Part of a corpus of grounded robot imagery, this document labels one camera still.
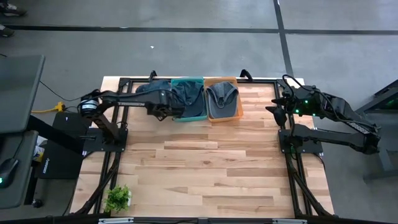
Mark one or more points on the black caster wheel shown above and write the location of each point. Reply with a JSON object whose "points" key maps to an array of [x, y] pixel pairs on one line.
{"points": [[37, 203]]}

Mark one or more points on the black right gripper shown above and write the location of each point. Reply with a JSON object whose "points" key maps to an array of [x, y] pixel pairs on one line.
{"points": [[298, 102]]}

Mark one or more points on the grey metal side table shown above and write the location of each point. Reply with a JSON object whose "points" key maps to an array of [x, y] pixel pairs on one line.
{"points": [[388, 124]]}

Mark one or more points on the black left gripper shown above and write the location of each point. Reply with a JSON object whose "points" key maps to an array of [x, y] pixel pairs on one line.
{"points": [[163, 105]]}

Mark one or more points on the dark grey desk panel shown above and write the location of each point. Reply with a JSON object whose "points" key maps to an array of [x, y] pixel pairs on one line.
{"points": [[18, 93]]}

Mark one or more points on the black box white lettering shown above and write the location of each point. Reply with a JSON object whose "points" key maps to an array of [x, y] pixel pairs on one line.
{"points": [[59, 165]]}

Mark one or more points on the teal translucent plastic bin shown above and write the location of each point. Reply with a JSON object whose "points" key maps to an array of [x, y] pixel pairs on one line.
{"points": [[189, 119]]}

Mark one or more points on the grey baseball cap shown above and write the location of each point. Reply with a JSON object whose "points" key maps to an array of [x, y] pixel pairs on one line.
{"points": [[222, 104]]}

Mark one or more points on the orange translucent plastic bin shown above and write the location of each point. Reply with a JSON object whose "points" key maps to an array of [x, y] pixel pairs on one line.
{"points": [[241, 102]]}

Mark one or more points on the dark blue baseball cap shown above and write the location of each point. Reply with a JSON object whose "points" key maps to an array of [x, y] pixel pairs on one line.
{"points": [[192, 99], [152, 85]]}

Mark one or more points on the silver metal bracket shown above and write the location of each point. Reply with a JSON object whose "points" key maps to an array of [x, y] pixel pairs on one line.
{"points": [[289, 221], [115, 220]]}

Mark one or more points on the black controller box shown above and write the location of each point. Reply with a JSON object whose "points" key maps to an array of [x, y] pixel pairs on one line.
{"points": [[68, 124]]}

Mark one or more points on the small green potted plant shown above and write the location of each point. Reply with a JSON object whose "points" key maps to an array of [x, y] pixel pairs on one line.
{"points": [[117, 199]]}

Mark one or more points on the grey desk surface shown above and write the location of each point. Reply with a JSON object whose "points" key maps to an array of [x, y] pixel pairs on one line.
{"points": [[23, 149]]}

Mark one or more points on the person's shoe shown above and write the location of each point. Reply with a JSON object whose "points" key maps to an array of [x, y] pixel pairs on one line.
{"points": [[5, 31], [12, 10]]}

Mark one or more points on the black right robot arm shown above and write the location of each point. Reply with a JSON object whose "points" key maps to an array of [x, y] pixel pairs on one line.
{"points": [[339, 137]]}

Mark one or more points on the black computer mouse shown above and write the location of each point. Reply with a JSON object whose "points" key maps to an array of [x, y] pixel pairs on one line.
{"points": [[7, 171]]}

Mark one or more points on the black aluminium rig frame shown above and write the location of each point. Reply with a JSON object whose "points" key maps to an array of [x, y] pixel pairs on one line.
{"points": [[264, 81]]}

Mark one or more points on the white paper packet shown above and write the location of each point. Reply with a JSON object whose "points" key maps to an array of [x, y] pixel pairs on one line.
{"points": [[38, 151]]}

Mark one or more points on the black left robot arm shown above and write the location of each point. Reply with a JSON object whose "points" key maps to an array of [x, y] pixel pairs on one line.
{"points": [[124, 99]]}

